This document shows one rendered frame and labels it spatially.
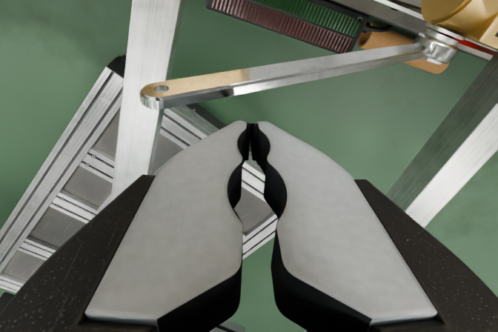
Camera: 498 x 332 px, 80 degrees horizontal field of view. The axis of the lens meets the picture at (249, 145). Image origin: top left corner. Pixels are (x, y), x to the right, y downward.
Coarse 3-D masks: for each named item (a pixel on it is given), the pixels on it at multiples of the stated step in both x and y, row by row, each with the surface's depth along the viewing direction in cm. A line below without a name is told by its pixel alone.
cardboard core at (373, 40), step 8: (376, 24) 96; (368, 32) 100; (376, 32) 94; (384, 32) 95; (392, 32) 96; (360, 40) 101; (368, 40) 95; (376, 40) 95; (384, 40) 95; (392, 40) 95; (400, 40) 96; (408, 40) 96; (368, 48) 98; (416, 64) 101; (424, 64) 100; (432, 64) 100; (440, 64) 100; (432, 72) 103; (440, 72) 102
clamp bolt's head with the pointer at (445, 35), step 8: (432, 24) 19; (424, 32) 20; (432, 32) 19; (440, 32) 20; (448, 32) 18; (440, 40) 19; (448, 40) 18; (456, 40) 19; (464, 40) 20; (480, 48) 22
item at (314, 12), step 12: (252, 0) 31; (264, 0) 31; (276, 0) 31; (288, 0) 31; (300, 0) 31; (288, 12) 32; (300, 12) 32; (312, 12) 32; (324, 12) 32; (336, 12) 32; (324, 24) 32; (336, 24) 32; (348, 24) 32; (360, 24) 32
